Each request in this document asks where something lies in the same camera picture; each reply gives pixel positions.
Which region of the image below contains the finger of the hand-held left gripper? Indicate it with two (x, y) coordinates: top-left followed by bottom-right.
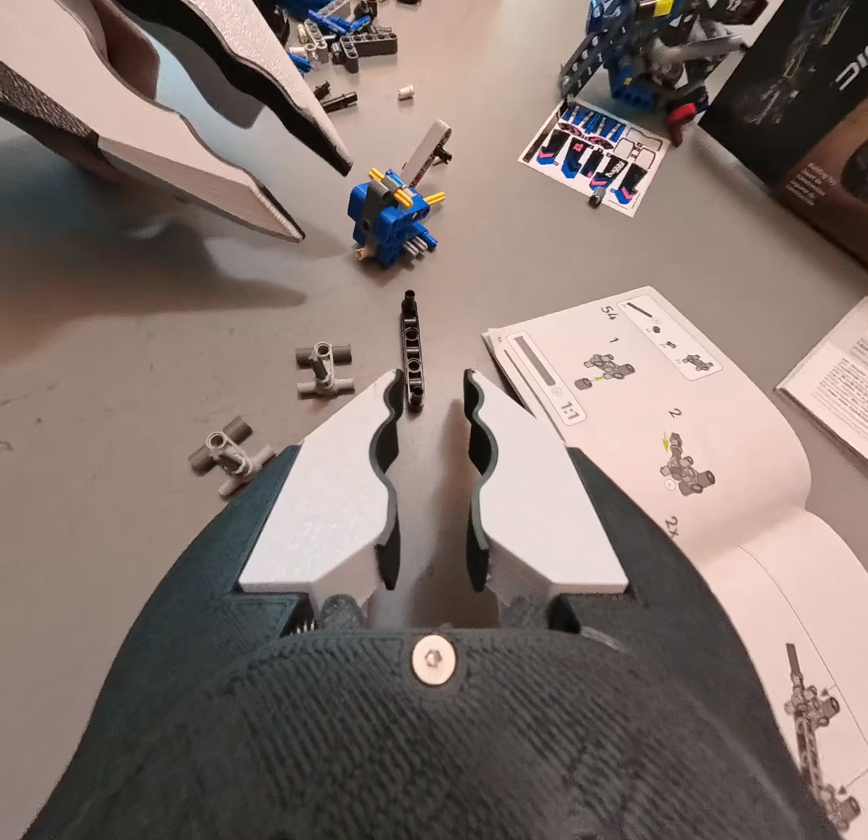
(95, 0), (355, 178)
(0, 0), (305, 243)

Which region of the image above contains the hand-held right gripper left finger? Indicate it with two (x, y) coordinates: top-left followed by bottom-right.
(239, 369), (406, 607)

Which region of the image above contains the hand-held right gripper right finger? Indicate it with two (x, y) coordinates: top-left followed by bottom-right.
(463, 369), (629, 613)

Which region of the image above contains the black lego beam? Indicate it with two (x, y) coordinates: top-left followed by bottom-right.
(400, 289), (428, 414)

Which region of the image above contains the blue lego sub-assembly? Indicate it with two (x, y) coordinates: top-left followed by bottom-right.
(347, 167), (447, 270)

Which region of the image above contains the pile of loose lego pieces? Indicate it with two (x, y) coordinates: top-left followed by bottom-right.
(237, 0), (425, 76)

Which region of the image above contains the black lego pin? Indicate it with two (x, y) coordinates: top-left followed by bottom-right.
(313, 80), (359, 114)

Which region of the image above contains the grey lego cross connector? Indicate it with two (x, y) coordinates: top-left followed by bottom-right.
(296, 342), (356, 399)
(189, 416), (275, 498)

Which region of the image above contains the open lego instruction booklet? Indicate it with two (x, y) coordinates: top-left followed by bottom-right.
(481, 285), (865, 840)

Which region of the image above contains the light grey lego beam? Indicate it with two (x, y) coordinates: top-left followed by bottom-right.
(403, 123), (455, 176)

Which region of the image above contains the lego sticker sheet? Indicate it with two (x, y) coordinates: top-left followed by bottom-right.
(519, 97), (671, 218)

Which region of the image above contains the tray of Lego parts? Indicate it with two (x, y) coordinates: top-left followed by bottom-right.
(557, 0), (770, 142)

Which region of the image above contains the lego set box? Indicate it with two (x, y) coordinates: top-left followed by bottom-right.
(698, 0), (868, 264)

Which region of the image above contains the white printed leaflet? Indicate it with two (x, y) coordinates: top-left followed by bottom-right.
(776, 297), (868, 464)

